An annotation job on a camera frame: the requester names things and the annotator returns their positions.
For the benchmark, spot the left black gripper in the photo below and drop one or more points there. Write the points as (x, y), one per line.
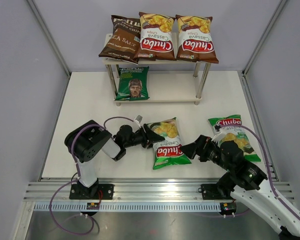
(152, 137)

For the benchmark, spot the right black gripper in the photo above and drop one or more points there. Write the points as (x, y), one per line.
(190, 149)

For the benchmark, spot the green Chuba cassava bag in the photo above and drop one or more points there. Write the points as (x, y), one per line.
(167, 152)

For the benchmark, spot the green white Chuba bag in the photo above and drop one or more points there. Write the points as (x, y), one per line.
(234, 133)

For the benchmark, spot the green Kettle hand cooked bag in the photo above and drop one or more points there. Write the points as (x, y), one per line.
(133, 84)

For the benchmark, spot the brown Chuba cassava bag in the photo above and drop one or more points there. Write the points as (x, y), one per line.
(194, 39)
(156, 40)

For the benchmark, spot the brown Kettle sea salt bag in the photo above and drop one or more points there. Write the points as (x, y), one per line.
(124, 41)

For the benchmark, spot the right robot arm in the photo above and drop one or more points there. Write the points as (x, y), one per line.
(246, 182)

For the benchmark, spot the white two-tier wooden shelf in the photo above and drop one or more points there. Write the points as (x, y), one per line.
(163, 86)

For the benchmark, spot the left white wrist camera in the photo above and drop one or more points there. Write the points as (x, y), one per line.
(138, 121)

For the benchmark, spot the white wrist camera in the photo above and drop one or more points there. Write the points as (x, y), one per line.
(220, 133)
(138, 121)

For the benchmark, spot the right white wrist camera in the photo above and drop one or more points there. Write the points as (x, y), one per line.
(220, 133)

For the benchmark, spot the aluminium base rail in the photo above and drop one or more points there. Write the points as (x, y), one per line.
(130, 190)

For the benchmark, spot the white slotted cable duct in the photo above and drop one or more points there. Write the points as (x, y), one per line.
(209, 207)

